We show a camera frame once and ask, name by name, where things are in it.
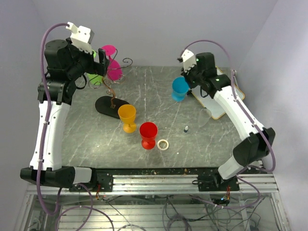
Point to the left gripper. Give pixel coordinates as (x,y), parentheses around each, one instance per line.
(99,68)

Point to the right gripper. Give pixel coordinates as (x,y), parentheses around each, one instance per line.
(186,75)

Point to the pink plastic wine glass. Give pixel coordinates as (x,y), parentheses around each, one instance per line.
(114,71)

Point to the green plastic wine glass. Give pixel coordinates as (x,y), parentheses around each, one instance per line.
(94,80)

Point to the blue plastic wine glass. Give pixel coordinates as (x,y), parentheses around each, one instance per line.
(179,89)

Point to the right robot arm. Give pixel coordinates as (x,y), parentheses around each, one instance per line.
(256,140)

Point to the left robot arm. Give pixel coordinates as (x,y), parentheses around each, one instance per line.
(65,64)

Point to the orange plastic wine glass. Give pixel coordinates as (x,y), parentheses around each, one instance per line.
(127,114)

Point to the red plastic wine glass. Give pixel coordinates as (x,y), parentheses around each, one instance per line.
(148,133)

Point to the white board yellow rim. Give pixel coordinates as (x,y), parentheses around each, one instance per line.
(216,110)

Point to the white tape roll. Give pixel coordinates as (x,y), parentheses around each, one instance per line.
(162,144)

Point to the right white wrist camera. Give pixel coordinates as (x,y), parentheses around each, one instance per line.
(188,60)

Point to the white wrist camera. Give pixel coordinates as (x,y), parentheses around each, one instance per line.
(188,60)
(81,37)

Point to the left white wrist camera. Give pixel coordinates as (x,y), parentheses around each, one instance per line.
(81,37)

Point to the copper wire glass rack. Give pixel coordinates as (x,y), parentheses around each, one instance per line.
(109,104)

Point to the aluminium mounting rail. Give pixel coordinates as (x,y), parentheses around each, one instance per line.
(161,181)

